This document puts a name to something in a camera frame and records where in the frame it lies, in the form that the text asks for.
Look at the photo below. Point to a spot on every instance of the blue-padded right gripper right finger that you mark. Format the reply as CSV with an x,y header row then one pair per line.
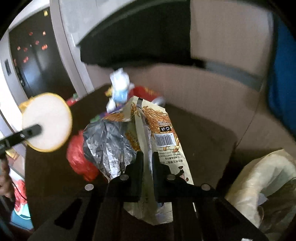
x,y
171,188

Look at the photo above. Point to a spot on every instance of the red snack packet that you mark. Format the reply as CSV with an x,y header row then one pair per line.
x,y
147,94

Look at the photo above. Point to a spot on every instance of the white blue crumpled wrapper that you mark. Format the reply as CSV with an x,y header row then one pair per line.
x,y
120,88

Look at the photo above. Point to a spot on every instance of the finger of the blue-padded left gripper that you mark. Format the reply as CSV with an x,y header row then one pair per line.
x,y
16,138

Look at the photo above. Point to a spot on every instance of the blue hanging towel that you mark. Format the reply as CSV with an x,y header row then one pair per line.
x,y
281,78

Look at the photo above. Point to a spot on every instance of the yellow-rimmed white round lid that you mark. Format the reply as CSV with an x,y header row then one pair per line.
x,y
53,115

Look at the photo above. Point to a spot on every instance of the person's left hand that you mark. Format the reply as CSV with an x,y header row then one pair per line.
x,y
7,188

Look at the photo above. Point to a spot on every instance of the foil noodle snack bag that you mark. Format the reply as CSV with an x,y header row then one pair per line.
x,y
112,142

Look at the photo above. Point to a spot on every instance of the trash bin with plastic liner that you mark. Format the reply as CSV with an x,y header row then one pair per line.
x,y
264,192

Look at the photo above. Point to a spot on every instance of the red plastic bag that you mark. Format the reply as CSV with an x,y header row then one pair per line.
x,y
77,160

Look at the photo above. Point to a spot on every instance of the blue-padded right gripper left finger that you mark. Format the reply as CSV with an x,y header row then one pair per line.
x,y
125,188

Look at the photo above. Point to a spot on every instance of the black hanging cloth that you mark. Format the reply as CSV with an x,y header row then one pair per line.
x,y
142,33

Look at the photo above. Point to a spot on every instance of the black refrigerator with magnets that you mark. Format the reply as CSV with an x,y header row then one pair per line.
x,y
36,57

